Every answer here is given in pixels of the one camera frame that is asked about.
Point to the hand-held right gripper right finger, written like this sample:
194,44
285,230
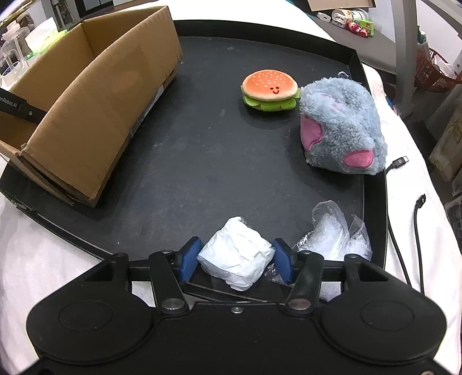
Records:
283,261

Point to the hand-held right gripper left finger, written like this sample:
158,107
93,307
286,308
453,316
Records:
189,259

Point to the white paper wad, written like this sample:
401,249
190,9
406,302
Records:
234,252

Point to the brown cardboard box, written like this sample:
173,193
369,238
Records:
108,108

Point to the black shallow tray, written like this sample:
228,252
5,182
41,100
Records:
216,162

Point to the grey mouse plush toy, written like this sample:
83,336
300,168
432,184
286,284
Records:
343,119

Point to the hamburger plush toy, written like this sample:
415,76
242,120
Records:
270,90

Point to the clear plastic bag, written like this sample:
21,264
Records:
328,234

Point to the clear plastic drinking bottle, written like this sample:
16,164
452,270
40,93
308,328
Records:
12,47

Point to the green tissue box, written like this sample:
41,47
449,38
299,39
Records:
54,38

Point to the small grey fabric charm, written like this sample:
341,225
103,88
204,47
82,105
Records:
343,75

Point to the beige canvas bag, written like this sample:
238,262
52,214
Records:
447,148

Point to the dark grey bench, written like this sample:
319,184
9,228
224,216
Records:
361,50

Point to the red plastic basket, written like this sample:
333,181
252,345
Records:
433,75

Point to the white desk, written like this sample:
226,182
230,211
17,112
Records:
406,54

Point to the pink toy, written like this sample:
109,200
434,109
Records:
355,29

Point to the green toy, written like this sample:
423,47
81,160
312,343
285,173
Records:
366,28

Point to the white charger plug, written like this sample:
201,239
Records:
323,17

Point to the white robot toy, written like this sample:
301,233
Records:
340,17

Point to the white round can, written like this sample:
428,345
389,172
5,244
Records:
359,14

